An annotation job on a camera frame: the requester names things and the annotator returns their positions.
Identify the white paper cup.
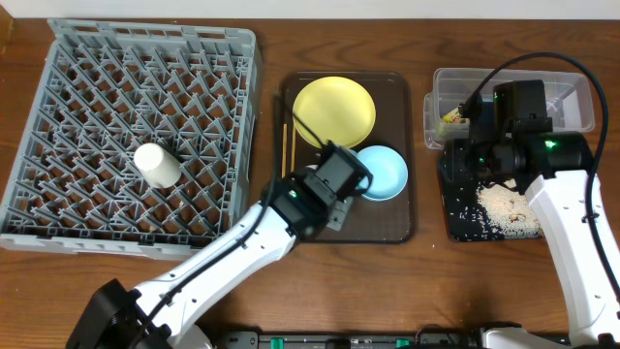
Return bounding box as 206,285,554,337
134,143,182,189

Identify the grey plastic dish rack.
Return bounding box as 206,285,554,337
1,19,262,260

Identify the clear plastic bin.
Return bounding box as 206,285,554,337
423,68,595,150

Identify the dark brown serving tray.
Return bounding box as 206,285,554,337
280,72,417,244

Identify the yellow round plate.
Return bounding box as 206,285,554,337
293,76,377,148

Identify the black plastic bin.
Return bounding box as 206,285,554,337
438,139,543,242

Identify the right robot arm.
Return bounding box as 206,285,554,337
439,79,619,348

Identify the spilled rice pile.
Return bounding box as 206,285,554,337
448,178,543,241

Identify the left wooden chopstick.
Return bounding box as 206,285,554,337
281,123,288,177

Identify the green orange snack wrapper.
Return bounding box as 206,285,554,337
442,107,470,124

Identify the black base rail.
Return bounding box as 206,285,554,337
214,331,481,349

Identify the light blue bowl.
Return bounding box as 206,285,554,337
351,145,409,202

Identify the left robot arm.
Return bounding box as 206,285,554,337
66,143,373,349

